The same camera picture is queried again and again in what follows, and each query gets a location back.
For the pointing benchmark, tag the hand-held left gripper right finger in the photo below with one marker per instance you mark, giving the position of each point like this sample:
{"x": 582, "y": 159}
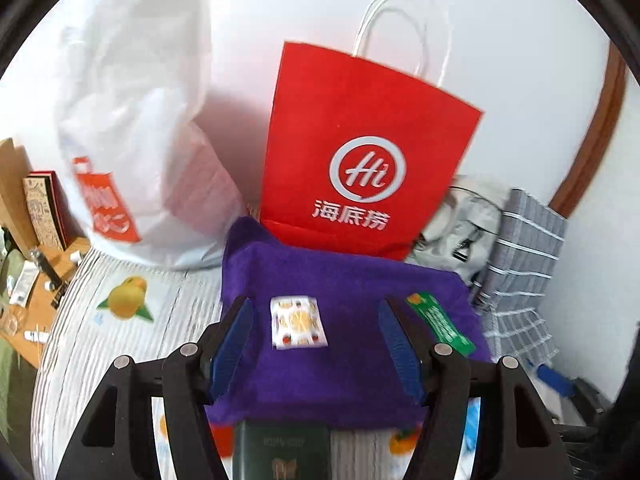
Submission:
{"x": 397, "y": 355}

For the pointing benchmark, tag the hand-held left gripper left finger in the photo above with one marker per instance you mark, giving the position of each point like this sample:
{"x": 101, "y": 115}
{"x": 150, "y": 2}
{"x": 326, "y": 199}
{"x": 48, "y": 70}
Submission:
{"x": 232, "y": 350}

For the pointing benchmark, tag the white orange-print packet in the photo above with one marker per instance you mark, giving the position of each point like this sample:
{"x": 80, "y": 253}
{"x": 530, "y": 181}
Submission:
{"x": 297, "y": 322}

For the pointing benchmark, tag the green packet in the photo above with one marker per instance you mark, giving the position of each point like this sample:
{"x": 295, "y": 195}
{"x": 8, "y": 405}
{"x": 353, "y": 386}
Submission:
{"x": 440, "y": 322}

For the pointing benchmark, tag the purple towel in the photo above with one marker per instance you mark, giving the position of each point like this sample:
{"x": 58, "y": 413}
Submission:
{"x": 345, "y": 370}

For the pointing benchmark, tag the fruit print bed sheet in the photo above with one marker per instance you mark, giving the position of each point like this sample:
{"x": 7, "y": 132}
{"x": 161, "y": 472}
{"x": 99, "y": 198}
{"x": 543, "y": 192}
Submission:
{"x": 130, "y": 340}

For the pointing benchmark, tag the dark green box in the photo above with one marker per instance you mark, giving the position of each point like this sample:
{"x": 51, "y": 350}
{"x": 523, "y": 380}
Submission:
{"x": 280, "y": 452}

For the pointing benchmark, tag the grey backpack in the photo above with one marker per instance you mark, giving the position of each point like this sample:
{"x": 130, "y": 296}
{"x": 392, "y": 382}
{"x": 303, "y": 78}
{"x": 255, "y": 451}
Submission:
{"x": 465, "y": 230}

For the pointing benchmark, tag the grey checkered cloth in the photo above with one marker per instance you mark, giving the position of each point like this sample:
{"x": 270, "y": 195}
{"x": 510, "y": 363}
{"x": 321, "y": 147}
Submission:
{"x": 525, "y": 260}

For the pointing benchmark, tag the wooden desk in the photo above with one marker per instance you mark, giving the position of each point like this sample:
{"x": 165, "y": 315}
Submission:
{"x": 42, "y": 310}

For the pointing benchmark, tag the black desk gadget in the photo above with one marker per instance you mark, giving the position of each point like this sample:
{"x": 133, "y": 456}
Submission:
{"x": 47, "y": 267}

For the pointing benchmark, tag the white tube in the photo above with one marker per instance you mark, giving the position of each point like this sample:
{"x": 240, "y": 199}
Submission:
{"x": 22, "y": 285}

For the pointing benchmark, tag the green floral cloth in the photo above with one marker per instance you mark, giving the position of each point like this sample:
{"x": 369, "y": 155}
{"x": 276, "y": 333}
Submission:
{"x": 7, "y": 360}

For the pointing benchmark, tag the patterned book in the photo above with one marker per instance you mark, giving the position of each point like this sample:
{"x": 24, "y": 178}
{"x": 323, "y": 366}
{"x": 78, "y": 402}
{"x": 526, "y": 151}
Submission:
{"x": 42, "y": 210}

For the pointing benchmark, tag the red paper bag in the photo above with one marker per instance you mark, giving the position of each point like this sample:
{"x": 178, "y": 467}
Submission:
{"x": 350, "y": 110}

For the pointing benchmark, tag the white plastic shopping bag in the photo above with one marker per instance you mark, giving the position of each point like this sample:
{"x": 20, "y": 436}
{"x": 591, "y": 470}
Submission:
{"x": 135, "y": 110}

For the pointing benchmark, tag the wooden board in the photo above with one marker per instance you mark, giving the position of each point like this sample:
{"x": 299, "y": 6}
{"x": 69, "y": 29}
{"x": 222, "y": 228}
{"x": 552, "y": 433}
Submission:
{"x": 12, "y": 185}

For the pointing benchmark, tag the brown wooden door frame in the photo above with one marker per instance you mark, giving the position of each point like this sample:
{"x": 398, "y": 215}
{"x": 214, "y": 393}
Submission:
{"x": 595, "y": 145}

